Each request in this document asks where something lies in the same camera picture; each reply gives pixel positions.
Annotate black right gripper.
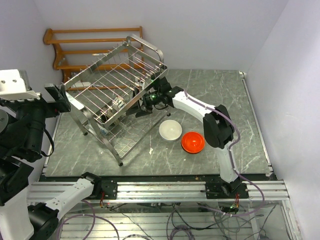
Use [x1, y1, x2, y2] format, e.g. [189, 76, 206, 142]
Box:
[126, 88, 162, 118]

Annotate dark patterned bowl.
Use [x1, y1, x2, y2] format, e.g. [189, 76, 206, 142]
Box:
[100, 106, 114, 124]

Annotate plain white bowl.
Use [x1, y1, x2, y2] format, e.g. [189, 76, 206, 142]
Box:
[158, 119, 183, 142]

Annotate blue floral white bowl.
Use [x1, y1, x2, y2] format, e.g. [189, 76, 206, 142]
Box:
[98, 125, 109, 136]

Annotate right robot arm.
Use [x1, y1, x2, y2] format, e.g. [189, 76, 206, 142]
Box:
[125, 74, 244, 198]

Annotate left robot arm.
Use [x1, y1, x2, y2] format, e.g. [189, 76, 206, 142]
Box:
[0, 84, 102, 240]

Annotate wooden shelf rack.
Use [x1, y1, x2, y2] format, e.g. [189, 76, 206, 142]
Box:
[43, 26, 143, 83]

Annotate orange bowl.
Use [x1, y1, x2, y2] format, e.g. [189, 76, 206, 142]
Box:
[181, 131, 205, 154]

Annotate steel wire dish rack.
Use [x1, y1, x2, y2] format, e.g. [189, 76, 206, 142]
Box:
[65, 34, 170, 166]

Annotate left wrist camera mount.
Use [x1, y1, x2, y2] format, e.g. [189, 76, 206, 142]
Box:
[0, 69, 41, 102]

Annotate purple floor cable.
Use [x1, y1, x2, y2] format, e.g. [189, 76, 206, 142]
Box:
[57, 198, 121, 240]

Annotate aluminium frame rail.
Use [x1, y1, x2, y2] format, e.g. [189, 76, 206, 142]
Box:
[27, 180, 290, 204]

